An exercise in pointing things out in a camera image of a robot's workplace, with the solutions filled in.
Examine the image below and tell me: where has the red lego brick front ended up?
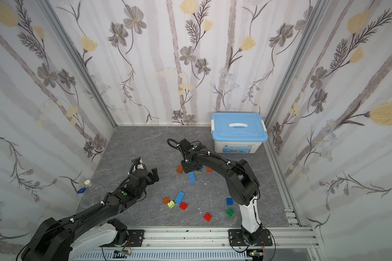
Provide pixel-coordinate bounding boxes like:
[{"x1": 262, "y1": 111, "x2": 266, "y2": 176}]
[{"x1": 204, "y1": 213, "x2": 212, "y2": 222}]

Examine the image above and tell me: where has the red lego brick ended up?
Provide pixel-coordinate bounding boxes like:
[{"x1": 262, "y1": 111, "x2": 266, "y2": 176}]
[
  {"x1": 204, "y1": 213, "x2": 212, "y2": 222},
  {"x1": 180, "y1": 202, "x2": 188, "y2": 211}
]

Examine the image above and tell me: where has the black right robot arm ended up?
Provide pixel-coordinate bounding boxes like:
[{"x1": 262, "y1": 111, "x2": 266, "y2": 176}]
[{"x1": 167, "y1": 139, "x2": 263, "y2": 245}]

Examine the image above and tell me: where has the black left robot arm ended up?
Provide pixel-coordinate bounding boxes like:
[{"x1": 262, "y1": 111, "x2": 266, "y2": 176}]
[{"x1": 16, "y1": 158, "x2": 160, "y2": 261}]

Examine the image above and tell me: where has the light blue long lego brick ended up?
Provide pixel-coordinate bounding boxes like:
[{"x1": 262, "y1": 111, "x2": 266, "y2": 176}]
[{"x1": 174, "y1": 191, "x2": 185, "y2": 205}]

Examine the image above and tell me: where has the lime green lego brick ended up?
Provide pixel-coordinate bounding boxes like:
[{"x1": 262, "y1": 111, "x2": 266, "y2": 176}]
[{"x1": 167, "y1": 201, "x2": 175, "y2": 209}]

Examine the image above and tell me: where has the red lego brick left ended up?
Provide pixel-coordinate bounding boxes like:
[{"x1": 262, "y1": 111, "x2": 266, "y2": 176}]
[{"x1": 180, "y1": 202, "x2": 188, "y2": 211}]

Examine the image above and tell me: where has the blue small lego brick right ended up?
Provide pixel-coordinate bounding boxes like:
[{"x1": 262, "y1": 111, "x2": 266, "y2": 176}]
[{"x1": 226, "y1": 198, "x2": 234, "y2": 206}]

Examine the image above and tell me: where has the clear bottle white cap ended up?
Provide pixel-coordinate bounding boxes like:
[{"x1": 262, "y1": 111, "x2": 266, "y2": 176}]
[{"x1": 84, "y1": 179, "x2": 103, "y2": 197}]

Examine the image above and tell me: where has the clear bottle blue cap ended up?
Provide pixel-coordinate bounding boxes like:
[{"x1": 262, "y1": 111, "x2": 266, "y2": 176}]
[{"x1": 77, "y1": 188, "x2": 94, "y2": 208}]

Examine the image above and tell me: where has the blue lid storage box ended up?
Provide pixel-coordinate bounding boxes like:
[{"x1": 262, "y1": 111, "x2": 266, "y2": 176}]
[{"x1": 211, "y1": 112, "x2": 269, "y2": 154}]

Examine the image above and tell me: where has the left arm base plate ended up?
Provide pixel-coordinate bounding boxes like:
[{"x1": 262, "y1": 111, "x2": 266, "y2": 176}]
[{"x1": 102, "y1": 229, "x2": 145, "y2": 248}]

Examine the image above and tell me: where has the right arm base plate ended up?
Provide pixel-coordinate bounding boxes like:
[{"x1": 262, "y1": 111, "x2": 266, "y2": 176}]
[{"x1": 228, "y1": 228, "x2": 274, "y2": 247}]

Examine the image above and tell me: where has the white perforated cable tray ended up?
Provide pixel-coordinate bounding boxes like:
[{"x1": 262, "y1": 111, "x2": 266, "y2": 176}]
[{"x1": 75, "y1": 249, "x2": 252, "y2": 261}]

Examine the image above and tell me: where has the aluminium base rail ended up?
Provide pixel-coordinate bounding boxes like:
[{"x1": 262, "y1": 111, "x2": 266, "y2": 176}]
[{"x1": 48, "y1": 226, "x2": 321, "y2": 252}]

